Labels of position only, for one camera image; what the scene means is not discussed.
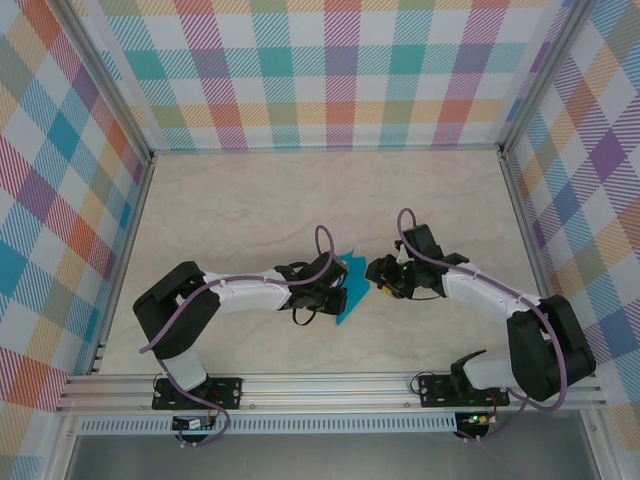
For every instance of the circuit board green light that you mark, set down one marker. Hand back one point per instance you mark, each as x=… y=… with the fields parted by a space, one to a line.
x=476 y=419

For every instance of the aluminium side rail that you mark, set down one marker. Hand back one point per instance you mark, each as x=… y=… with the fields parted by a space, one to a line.
x=126 y=250
x=532 y=250

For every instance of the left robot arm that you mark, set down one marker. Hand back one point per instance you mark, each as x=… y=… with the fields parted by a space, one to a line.
x=170 y=310

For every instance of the grey metal panel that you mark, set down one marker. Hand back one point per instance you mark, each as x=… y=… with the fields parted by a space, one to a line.
x=325 y=457

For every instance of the aluminium cross rail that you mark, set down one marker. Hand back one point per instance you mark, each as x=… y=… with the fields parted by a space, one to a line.
x=325 y=390

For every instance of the aluminium frame post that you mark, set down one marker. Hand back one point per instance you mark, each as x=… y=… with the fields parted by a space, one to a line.
x=106 y=75
x=545 y=75

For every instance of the circuit board white label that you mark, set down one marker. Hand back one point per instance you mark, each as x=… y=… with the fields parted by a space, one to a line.
x=192 y=424

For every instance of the thin aluminium rail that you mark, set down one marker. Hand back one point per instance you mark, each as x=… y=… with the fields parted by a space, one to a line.
x=325 y=148

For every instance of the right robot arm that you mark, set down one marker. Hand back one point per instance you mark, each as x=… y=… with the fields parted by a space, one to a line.
x=530 y=350

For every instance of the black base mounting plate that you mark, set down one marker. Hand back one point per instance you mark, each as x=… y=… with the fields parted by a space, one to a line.
x=231 y=392
x=434 y=395

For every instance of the blue square paper sheet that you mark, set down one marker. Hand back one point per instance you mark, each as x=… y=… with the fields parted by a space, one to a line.
x=357 y=287

